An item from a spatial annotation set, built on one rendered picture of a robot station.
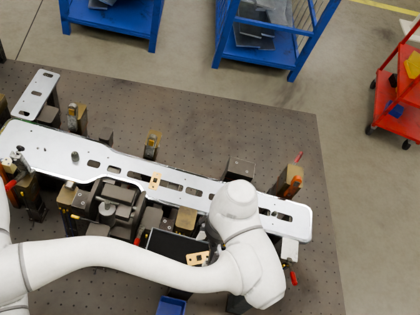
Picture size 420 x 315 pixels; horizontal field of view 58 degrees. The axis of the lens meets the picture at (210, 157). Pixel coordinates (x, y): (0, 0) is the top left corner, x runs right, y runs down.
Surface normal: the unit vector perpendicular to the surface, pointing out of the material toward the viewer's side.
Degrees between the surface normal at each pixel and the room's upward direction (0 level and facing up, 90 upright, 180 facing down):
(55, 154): 0
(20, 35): 0
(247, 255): 9
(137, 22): 0
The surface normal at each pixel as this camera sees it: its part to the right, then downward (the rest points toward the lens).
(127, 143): 0.22, -0.52
